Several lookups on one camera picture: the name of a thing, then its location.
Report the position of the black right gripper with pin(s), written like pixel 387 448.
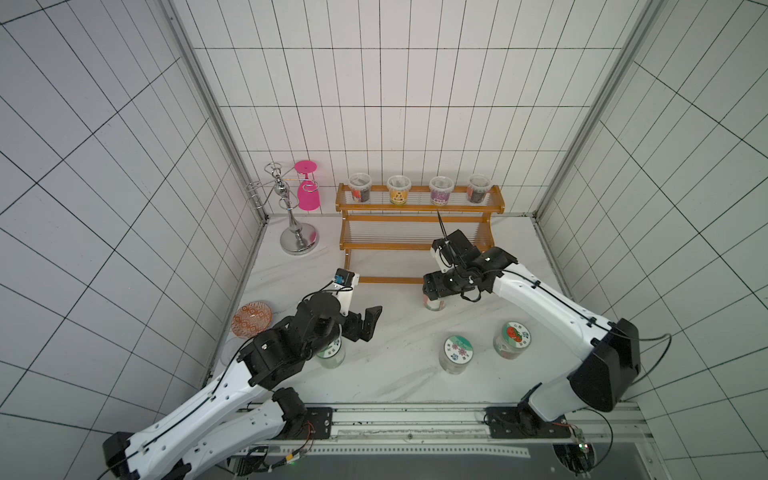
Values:
pixel 435 285

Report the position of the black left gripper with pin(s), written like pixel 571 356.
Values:
pixel 354 333

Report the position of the jar with flower lid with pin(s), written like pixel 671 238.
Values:
pixel 433 305

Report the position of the jar with green tree lid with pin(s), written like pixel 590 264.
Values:
pixel 333 355

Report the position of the jar with pink floral lid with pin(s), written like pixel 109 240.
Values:
pixel 456 354

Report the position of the jar with red strawberry lid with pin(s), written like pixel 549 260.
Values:
pixel 512 340

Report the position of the clear cup with purple label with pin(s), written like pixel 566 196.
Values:
pixel 441 188

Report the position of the clear cup with yellow label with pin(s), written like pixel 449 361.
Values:
pixel 398 188

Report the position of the small clear seed cup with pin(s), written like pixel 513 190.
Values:
pixel 477 188

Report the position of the clear cup with dark seeds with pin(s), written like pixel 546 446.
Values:
pixel 360 187

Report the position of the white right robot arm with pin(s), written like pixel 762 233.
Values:
pixel 607 352

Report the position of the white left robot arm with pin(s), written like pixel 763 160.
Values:
pixel 246 403

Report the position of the orange wooden tiered shelf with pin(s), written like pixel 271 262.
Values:
pixel 378 225

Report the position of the silver glass holder stand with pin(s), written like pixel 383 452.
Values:
pixel 298 238

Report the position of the pink plastic wine glass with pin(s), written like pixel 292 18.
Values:
pixel 308 192

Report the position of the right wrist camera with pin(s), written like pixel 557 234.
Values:
pixel 452 250

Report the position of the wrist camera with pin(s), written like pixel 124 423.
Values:
pixel 343 286
pixel 452 250

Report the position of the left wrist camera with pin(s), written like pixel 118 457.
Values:
pixel 343 286

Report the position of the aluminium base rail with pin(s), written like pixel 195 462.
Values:
pixel 359 429

